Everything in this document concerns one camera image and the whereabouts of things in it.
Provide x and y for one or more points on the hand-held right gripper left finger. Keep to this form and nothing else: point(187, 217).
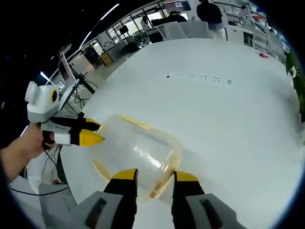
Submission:
point(121, 202)

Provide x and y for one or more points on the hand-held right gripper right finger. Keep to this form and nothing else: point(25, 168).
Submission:
point(186, 202)

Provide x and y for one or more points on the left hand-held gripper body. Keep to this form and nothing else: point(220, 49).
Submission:
point(40, 102)

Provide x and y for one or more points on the clear plastic buckle container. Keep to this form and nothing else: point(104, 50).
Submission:
point(133, 152)

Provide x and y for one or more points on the clear plastic food container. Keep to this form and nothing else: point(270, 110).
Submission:
point(175, 152)

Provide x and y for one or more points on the person's left hand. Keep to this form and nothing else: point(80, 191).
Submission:
point(38, 140)

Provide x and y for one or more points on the open laptop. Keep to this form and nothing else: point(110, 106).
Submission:
point(66, 71)

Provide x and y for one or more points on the black tripod stand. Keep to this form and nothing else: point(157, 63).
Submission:
point(87, 83)

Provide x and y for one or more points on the person's white shirt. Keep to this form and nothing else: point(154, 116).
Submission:
point(40, 171)

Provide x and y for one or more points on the dark blue cabinet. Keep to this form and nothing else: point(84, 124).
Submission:
point(92, 57)

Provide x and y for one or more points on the yellow cabinet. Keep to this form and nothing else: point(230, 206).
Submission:
point(107, 58)

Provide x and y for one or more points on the grey mesh office chair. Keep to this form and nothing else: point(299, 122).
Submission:
point(168, 31)
point(193, 29)

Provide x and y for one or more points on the small red object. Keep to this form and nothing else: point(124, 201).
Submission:
point(263, 55)

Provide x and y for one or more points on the dark wall monitor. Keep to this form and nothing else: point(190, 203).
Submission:
point(177, 5)

